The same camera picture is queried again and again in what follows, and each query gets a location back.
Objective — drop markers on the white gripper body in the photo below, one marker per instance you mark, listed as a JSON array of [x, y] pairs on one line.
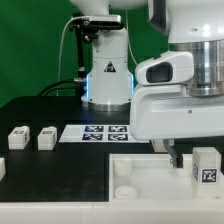
[[167, 112]]

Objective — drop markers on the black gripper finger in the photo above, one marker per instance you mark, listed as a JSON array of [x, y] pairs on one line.
[[176, 157]]

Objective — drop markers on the white square tabletop part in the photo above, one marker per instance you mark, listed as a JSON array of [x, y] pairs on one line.
[[151, 177]]

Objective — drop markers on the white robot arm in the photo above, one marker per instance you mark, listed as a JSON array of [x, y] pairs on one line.
[[195, 26]]

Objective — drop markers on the white obstacle fence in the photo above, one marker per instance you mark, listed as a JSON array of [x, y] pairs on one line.
[[153, 212]]

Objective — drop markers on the white sheet with tags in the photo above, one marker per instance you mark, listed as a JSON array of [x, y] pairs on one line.
[[97, 133]]

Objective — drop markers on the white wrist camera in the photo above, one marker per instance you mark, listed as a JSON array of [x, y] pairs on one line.
[[171, 67]]

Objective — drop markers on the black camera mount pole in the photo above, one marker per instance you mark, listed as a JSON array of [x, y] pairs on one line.
[[80, 56]]

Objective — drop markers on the black camera on mount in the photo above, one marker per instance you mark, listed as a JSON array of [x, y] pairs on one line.
[[101, 22]]

